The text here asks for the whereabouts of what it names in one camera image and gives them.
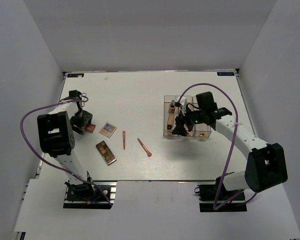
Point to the pink blush palette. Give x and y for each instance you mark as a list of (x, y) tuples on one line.
[(90, 128)]

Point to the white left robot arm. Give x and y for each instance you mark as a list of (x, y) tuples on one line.
[(57, 139)]

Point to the blue right corner label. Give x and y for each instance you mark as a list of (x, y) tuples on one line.
[(225, 73)]

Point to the clear three-compartment organizer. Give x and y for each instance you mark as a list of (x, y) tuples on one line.
[(201, 131)]

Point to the blue corner label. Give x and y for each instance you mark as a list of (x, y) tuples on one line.
[(225, 73), (75, 75)]

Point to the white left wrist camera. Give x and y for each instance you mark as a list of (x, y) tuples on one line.
[(75, 95)]

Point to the blue left corner label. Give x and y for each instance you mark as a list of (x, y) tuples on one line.
[(75, 75)]

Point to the long clear eyeshadow palette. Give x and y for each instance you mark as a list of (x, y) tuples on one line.
[(190, 128)]

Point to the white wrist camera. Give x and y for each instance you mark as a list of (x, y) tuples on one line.
[(181, 102), (75, 95)]

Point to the glitter eyeshadow palette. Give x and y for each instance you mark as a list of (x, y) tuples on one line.
[(108, 130)]

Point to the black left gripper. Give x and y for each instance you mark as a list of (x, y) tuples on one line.
[(87, 117)]

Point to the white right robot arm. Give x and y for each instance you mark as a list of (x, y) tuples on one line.
[(266, 164)]

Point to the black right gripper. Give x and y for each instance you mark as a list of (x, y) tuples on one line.
[(179, 129)]

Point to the black-cased brown eyeshadow palette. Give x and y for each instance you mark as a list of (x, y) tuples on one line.
[(106, 153)]

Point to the square foundation bottle black pump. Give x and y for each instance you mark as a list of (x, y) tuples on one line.
[(170, 121)]

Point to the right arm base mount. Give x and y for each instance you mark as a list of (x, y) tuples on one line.
[(207, 192)]

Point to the round pink makeup brush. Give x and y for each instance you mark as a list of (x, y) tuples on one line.
[(148, 153)]

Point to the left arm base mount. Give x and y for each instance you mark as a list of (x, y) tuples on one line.
[(85, 198)]

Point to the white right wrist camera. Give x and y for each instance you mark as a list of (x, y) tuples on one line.
[(181, 102)]

